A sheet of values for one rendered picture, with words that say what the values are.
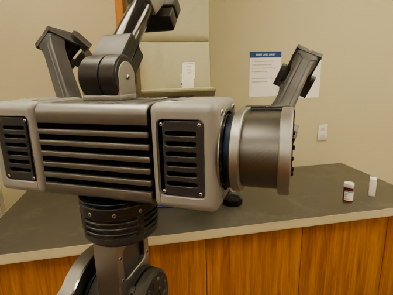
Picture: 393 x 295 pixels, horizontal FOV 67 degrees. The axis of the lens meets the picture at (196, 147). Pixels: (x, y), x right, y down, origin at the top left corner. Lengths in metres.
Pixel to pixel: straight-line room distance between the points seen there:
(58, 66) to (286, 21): 1.47
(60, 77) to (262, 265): 1.13
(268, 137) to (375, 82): 2.05
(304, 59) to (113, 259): 0.68
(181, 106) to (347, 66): 1.94
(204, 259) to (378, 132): 1.63
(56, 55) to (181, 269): 0.96
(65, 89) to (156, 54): 0.61
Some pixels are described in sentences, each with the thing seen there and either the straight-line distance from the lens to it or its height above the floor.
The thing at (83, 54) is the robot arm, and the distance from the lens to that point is 1.09.
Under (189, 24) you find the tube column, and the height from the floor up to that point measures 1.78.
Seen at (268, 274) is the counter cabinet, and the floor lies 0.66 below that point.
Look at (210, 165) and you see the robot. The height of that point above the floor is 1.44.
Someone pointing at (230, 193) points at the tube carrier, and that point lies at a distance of 1.45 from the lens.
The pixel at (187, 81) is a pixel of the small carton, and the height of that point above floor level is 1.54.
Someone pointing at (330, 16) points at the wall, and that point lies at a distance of 2.21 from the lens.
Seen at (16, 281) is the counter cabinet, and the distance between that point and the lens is 1.45.
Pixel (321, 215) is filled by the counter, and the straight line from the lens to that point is 1.47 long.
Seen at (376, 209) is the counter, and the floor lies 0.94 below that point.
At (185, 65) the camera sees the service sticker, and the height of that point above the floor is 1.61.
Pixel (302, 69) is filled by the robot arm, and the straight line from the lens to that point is 0.84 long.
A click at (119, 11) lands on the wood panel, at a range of 1.32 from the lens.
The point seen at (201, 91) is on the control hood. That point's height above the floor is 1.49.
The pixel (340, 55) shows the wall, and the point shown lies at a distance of 2.24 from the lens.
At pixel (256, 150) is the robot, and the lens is 0.39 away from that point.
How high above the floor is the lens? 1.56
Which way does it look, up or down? 14 degrees down
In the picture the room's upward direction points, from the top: 1 degrees counter-clockwise
